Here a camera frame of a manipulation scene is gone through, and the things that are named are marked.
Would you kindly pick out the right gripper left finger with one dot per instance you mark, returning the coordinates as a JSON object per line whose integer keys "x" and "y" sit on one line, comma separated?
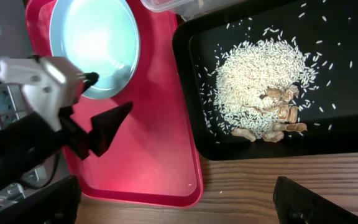
{"x": 57, "y": 203}

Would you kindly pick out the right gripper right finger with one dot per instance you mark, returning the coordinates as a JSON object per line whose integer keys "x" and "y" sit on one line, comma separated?
{"x": 296, "y": 204}

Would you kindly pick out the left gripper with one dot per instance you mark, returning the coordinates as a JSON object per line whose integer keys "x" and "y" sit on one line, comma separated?
{"x": 104, "y": 126}

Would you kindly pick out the light blue round plate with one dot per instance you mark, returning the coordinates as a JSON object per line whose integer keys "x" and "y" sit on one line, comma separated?
{"x": 99, "y": 36}

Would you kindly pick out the rice and peanut shells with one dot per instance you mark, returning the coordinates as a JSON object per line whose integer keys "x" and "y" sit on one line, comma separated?
{"x": 267, "y": 73}

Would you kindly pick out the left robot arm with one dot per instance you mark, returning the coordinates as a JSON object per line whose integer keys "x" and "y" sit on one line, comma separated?
{"x": 29, "y": 141}

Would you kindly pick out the black food waste tray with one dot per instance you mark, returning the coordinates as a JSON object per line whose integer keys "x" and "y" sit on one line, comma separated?
{"x": 327, "y": 31}

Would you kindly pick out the grey plastic dishwasher rack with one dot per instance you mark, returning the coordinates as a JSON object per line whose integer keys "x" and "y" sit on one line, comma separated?
{"x": 14, "y": 43}

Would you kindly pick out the clear plastic waste bin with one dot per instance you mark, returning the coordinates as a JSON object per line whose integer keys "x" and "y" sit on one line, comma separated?
{"x": 187, "y": 9}

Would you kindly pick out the red plastic serving tray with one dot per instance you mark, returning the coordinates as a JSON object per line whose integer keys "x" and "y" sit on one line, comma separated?
{"x": 152, "y": 159}

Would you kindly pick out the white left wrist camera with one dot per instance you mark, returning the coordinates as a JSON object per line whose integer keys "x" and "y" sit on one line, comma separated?
{"x": 48, "y": 84}

